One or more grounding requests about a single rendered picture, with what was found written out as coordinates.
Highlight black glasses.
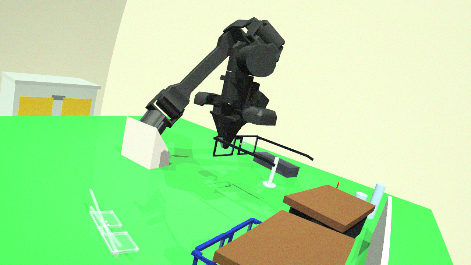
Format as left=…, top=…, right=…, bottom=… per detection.
left=212, top=135, right=314, bottom=167

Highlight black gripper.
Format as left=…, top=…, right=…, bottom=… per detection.
left=194, top=71, right=277, bottom=143

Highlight light blue cylinder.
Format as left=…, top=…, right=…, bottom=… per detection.
left=355, top=192, right=368, bottom=201
left=367, top=183, right=386, bottom=219

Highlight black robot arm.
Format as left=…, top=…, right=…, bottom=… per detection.
left=139, top=17, right=285, bottom=135

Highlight long white flat panel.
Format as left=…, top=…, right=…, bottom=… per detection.
left=365, top=196, right=392, bottom=265

